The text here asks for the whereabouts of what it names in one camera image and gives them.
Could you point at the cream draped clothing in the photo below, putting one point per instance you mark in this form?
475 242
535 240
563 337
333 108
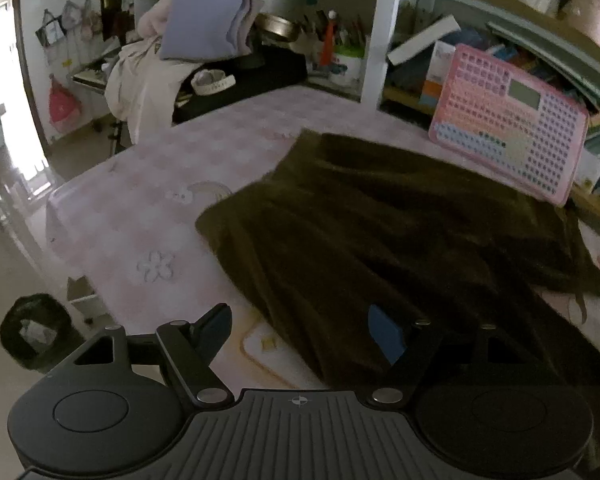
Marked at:
142 88

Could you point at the red hanging bag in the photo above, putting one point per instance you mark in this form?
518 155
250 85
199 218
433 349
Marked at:
64 108

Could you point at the black bag with watch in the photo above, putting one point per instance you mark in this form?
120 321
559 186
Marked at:
265 70

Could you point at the black waste bin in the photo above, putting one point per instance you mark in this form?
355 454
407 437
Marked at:
37 332

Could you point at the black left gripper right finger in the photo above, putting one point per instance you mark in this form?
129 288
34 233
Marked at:
386 334

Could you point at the white leaning book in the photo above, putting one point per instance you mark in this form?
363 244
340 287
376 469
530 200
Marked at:
423 39

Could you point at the lavender folded cloth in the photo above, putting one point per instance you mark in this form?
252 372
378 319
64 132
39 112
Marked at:
208 30

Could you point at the pink checkered desk mat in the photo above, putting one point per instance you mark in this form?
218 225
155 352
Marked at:
129 224

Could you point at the pink learning tablet toy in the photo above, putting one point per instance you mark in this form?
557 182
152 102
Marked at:
501 117

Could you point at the white pen holder cup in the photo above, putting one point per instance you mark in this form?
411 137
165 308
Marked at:
347 66

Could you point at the metal bowl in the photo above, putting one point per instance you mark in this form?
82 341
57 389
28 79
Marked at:
277 27

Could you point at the dark brown garment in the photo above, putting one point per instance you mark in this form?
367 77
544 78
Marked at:
457 261

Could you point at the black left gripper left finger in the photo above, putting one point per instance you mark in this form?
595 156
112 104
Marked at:
190 348

